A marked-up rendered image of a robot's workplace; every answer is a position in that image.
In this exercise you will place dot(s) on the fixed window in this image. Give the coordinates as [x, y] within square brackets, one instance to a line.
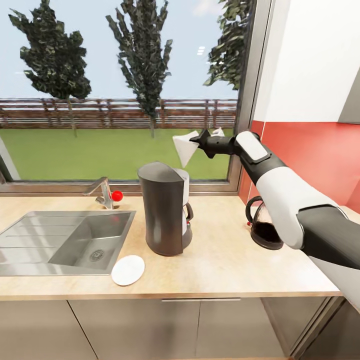
[98, 88]

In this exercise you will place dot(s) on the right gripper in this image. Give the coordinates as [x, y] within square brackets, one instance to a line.
[209, 143]

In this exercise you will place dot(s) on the saucer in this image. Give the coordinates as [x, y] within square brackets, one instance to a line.
[128, 270]

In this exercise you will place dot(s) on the paper coffee filter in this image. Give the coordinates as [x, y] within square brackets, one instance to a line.
[185, 147]

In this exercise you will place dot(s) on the electric kettle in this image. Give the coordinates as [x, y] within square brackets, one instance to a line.
[263, 231]

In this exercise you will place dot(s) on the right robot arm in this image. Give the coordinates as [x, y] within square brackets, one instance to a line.
[304, 218]

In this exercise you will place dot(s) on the drop in sink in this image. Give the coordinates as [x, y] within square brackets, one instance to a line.
[62, 243]

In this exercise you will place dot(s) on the coffee maker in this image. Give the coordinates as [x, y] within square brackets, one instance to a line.
[165, 192]

